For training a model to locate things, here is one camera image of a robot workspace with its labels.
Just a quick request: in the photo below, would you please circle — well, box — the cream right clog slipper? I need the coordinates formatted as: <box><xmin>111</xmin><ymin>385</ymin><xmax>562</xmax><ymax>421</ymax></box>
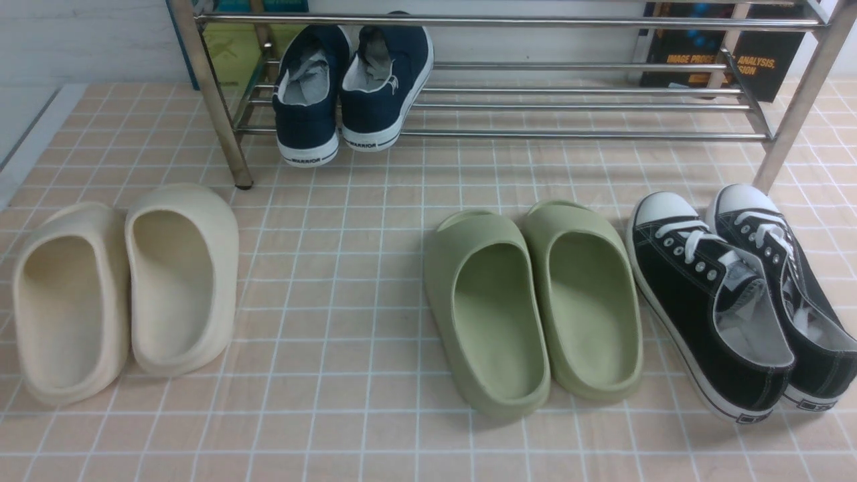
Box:
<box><xmin>125</xmin><ymin>183</ymin><xmax>239</xmax><ymax>376</ymax></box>

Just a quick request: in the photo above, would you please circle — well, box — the black image processing book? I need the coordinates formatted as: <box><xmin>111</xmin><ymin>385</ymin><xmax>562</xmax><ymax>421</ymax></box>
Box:
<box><xmin>629</xmin><ymin>2</ymin><xmax>804</xmax><ymax>102</ymax></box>

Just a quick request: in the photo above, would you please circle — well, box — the green left slide slipper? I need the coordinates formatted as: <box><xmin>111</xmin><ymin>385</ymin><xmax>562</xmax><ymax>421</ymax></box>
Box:
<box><xmin>423</xmin><ymin>210</ymin><xmax>551</xmax><ymax>420</ymax></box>

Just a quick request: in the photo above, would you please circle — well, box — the green slide slipper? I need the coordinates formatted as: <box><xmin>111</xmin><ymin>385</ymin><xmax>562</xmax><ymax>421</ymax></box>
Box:
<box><xmin>423</xmin><ymin>210</ymin><xmax>551</xmax><ymax>420</ymax></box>
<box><xmin>522</xmin><ymin>200</ymin><xmax>643</xmax><ymax>402</ymax></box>

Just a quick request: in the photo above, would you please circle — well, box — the green right slide slipper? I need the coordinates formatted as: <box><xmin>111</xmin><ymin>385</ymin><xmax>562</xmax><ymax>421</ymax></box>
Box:
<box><xmin>522</xmin><ymin>200</ymin><xmax>643</xmax><ymax>402</ymax></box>

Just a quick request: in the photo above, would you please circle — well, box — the navy canvas shoe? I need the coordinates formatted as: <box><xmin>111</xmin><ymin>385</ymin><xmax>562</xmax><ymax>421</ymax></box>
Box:
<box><xmin>339</xmin><ymin>25</ymin><xmax>435</xmax><ymax>152</ymax></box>
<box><xmin>270</xmin><ymin>25</ymin><xmax>352</xmax><ymax>168</ymax></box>

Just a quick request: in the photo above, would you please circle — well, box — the black canvas sneaker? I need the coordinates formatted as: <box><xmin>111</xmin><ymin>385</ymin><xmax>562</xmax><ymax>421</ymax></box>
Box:
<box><xmin>705</xmin><ymin>184</ymin><xmax>856</xmax><ymax>412</ymax></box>
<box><xmin>625</xmin><ymin>191</ymin><xmax>795</xmax><ymax>424</ymax></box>

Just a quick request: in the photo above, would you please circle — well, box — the black right canvas sneaker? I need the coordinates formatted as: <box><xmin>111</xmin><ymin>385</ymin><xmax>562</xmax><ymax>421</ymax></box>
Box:
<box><xmin>705</xmin><ymin>184</ymin><xmax>856</xmax><ymax>412</ymax></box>

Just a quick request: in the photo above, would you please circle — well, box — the cream clog slipper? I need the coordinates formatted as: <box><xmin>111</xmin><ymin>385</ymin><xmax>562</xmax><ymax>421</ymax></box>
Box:
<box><xmin>11</xmin><ymin>202</ymin><xmax>131</xmax><ymax>406</ymax></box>
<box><xmin>125</xmin><ymin>183</ymin><xmax>239</xmax><ymax>376</ymax></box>

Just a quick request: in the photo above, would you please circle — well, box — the cream left clog slipper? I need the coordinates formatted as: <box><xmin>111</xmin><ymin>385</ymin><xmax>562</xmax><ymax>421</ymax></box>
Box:
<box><xmin>11</xmin><ymin>202</ymin><xmax>131</xmax><ymax>406</ymax></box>

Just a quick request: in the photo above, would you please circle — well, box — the black left canvas sneaker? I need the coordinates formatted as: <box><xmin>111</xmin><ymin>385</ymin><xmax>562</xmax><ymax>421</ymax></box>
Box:
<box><xmin>625</xmin><ymin>191</ymin><xmax>795</xmax><ymax>424</ymax></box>

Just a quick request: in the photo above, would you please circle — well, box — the metal shoe rack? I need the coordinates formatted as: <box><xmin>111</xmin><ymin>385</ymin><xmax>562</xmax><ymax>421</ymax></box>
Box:
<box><xmin>167</xmin><ymin>1</ymin><xmax>855</xmax><ymax>192</ymax></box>

